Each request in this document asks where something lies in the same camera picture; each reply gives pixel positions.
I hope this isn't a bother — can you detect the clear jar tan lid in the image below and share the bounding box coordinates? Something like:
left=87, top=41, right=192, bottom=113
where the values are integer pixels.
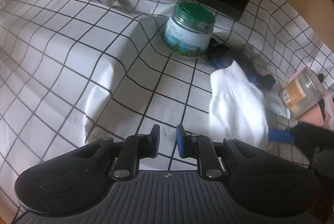
left=280, top=67, right=325, bottom=118

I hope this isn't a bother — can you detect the wet wipes pack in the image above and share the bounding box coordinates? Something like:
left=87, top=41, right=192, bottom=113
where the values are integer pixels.
left=264, top=88, right=291, bottom=119

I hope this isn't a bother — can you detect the green lid glass jar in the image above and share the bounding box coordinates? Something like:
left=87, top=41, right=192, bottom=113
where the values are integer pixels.
left=163, top=2, right=215, bottom=58

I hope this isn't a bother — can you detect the pink storage box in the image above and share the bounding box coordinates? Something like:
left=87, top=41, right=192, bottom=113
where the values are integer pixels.
left=296, top=74, right=333, bottom=130

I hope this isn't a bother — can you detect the white black grid tablecloth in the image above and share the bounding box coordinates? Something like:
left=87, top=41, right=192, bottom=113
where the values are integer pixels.
left=0, top=0, right=334, bottom=224

